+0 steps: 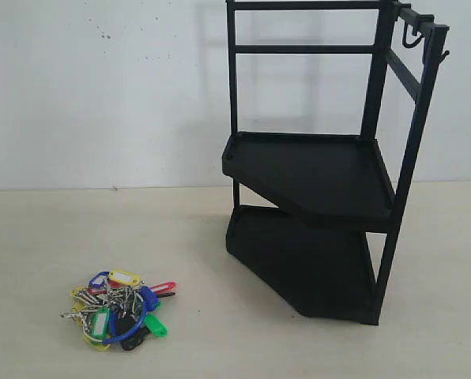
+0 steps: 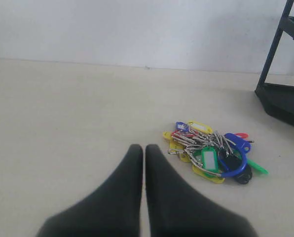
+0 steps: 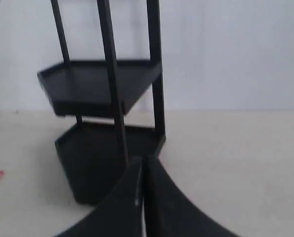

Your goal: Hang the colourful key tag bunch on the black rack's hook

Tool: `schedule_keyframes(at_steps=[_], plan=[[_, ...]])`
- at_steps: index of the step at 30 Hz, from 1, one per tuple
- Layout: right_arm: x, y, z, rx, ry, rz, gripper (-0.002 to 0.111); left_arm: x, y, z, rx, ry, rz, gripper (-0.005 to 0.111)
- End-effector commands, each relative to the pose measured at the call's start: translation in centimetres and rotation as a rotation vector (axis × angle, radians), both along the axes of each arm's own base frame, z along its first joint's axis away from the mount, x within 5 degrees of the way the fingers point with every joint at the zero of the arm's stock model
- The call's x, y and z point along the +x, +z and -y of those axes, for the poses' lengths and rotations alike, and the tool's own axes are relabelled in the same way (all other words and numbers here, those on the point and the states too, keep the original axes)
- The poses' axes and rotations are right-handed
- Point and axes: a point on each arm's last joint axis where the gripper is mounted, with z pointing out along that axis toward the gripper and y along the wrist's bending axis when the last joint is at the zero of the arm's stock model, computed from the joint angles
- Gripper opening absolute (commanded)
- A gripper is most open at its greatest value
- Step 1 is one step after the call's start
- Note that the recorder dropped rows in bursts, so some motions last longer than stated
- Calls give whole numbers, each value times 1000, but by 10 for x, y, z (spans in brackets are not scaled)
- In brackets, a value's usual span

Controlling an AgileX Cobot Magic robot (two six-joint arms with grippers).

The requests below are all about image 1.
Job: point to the colourful key tag bunch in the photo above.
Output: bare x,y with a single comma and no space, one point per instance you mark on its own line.
118,308

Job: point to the black two-tier corner rack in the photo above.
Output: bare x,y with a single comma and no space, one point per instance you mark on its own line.
316,216

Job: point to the black curved metal hook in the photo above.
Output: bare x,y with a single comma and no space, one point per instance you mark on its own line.
411,36

